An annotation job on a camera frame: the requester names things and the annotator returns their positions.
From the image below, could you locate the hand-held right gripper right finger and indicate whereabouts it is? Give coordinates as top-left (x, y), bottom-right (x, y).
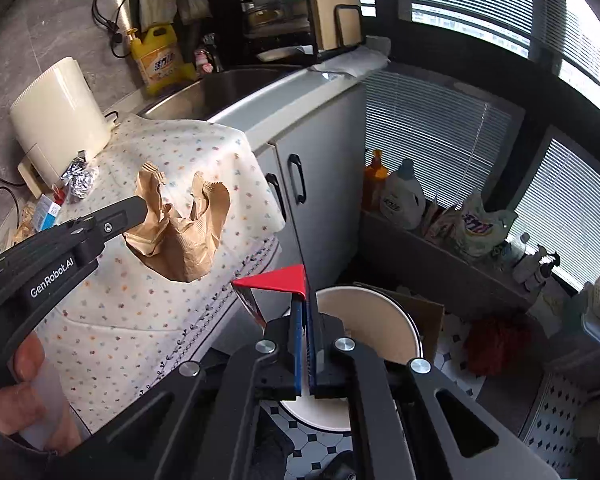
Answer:
top-left (307, 309), bottom-right (561, 480)

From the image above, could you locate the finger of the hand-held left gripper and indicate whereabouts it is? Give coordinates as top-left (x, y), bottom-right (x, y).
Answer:
top-left (55, 196), bottom-right (150, 261)

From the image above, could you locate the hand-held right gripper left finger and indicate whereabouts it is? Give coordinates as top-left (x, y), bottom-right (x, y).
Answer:
top-left (45, 302), bottom-right (311, 480)

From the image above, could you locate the brown paper bag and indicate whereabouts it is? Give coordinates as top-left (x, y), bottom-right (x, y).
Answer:
top-left (124, 161), bottom-right (232, 283)

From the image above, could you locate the white round bin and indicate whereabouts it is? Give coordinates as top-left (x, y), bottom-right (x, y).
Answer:
top-left (280, 285), bottom-right (423, 433)

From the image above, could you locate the red carton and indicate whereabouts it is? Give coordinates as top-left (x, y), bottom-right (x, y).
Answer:
top-left (231, 264), bottom-right (311, 333)

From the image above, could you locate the tan wrapper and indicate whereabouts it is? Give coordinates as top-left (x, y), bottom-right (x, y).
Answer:
top-left (11, 204), bottom-right (42, 248)

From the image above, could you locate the person's left forearm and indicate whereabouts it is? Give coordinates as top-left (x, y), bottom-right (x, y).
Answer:
top-left (0, 430), bottom-right (81, 480)

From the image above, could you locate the person's left hand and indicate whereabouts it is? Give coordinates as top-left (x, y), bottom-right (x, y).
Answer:
top-left (0, 334), bottom-right (82, 454)

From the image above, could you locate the floral dotted tablecloth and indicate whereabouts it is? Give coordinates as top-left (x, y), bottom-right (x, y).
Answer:
top-left (30, 112), bottom-right (287, 433)

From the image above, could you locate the brown cardboard piece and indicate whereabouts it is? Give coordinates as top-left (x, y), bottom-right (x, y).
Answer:
top-left (352, 282), bottom-right (446, 361)

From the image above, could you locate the cream air fryer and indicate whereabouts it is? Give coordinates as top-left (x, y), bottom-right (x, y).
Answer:
top-left (9, 56), bottom-right (117, 198)

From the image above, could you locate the yellow dish soap bottle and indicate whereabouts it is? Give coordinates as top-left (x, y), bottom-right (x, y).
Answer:
top-left (126, 24), bottom-right (186, 97)

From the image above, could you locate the steel sink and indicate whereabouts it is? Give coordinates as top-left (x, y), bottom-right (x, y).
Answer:
top-left (140, 66), bottom-right (306, 121)

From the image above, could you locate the white detergent bottle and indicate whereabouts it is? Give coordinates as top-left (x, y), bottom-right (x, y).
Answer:
top-left (379, 158), bottom-right (427, 231)

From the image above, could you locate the small pink spray bottle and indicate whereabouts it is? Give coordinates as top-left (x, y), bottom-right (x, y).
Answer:
top-left (194, 32), bottom-right (223, 77)

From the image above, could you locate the orange bottle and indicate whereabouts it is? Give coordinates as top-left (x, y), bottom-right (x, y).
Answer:
top-left (362, 149), bottom-right (388, 213)

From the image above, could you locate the white sink cabinet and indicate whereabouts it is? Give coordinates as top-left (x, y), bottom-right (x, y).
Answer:
top-left (210, 67), bottom-right (368, 301)

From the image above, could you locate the laundry detergent pouch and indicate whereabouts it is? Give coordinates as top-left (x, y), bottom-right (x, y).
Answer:
top-left (452, 192), bottom-right (518, 261)

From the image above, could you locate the black dish rack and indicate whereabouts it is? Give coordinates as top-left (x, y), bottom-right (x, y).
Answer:
top-left (220, 0), bottom-right (366, 63)

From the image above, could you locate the white window blind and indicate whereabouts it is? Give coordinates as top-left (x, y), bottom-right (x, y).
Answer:
top-left (507, 135), bottom-right (600, 281)
top-left (407, 0), bottom-right (536, 61)
top-left (365, 70), bottom-right (521, 216)
top-left (555, 0), bottom-right (600, 126)

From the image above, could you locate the steel pot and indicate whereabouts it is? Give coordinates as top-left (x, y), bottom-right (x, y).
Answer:
top-left (247, 2), bottom-right (311, 31)

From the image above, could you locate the white dish cloth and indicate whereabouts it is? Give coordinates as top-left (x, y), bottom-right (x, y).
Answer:
top-left (307, 35), bottom-right (393, 81)

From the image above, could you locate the wooden cutting board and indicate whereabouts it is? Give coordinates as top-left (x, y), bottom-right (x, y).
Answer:
top-left (307, 0), bottom-right (363, 51)

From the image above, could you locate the black cabinet handle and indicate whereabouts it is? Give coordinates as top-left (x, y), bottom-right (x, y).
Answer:
top-left (287, 153), bottom-right (307, 206)
top-left (266, 172), bottom-right (287, 226)

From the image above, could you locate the coiled black hanging cable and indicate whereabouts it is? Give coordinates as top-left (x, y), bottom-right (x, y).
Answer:
top-left (92, 0), bottom-right (133, 58)

